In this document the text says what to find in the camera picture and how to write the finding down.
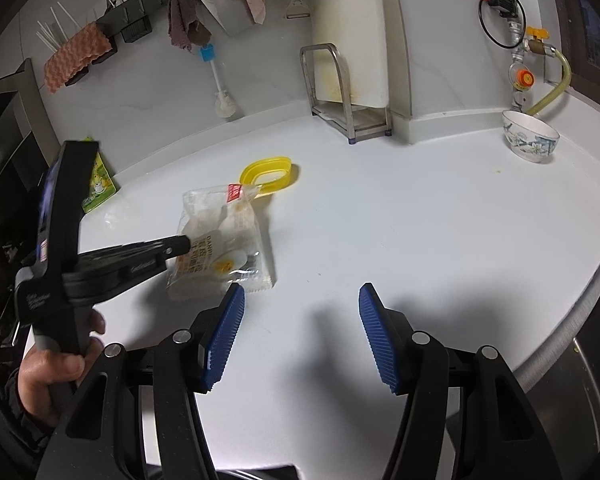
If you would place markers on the dark brown window frame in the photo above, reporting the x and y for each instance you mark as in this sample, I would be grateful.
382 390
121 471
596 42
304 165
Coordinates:
590 20

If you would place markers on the metal cutting board rack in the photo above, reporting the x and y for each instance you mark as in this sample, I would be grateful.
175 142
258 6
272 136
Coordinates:
352 120

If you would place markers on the small black hanging basket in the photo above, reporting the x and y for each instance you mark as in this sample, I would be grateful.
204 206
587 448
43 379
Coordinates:
136 30

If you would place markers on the clear food packet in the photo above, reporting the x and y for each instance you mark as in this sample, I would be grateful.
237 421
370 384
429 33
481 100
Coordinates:
220 225

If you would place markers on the steel cleaver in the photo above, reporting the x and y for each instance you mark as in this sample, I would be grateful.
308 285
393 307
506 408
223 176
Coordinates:
227 12

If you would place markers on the white cutting board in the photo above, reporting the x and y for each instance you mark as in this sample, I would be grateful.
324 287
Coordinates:
350 25

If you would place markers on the brown cloth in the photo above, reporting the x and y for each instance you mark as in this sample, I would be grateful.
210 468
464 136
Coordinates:
182 20

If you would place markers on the gas regulator with orange knob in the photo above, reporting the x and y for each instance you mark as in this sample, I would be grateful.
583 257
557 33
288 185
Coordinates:
522 80

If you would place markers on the person's left hand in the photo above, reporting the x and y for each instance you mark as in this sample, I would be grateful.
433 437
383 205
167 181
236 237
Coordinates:
47 375

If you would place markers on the white and blue bottle brush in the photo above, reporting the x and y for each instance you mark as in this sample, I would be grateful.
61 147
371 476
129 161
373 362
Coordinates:
220 95

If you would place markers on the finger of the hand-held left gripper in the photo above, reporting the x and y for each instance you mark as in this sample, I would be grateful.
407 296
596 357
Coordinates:
140 250

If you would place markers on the black kitchen appliance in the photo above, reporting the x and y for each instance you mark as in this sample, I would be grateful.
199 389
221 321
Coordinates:
10 150

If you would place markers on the metal gas pipe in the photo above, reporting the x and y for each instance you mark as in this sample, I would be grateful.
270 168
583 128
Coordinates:
510 20

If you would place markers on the long black hanging basket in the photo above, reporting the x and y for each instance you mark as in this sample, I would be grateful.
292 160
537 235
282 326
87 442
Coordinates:
97 57

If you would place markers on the green stand-up pouch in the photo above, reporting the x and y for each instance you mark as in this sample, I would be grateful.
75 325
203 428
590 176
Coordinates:
101 190

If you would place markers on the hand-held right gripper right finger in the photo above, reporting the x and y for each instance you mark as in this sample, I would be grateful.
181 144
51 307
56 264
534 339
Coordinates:
377 340

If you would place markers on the bundle of white straws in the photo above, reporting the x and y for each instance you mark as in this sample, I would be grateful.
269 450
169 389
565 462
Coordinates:
60 25

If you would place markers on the orange wave pattern cloth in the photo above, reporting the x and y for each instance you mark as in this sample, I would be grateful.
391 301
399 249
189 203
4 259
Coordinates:
75 57

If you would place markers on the white floral bowl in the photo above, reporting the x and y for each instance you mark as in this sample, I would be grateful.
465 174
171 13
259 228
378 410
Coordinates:
530 140

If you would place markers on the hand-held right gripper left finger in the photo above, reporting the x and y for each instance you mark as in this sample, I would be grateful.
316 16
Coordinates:
225 340

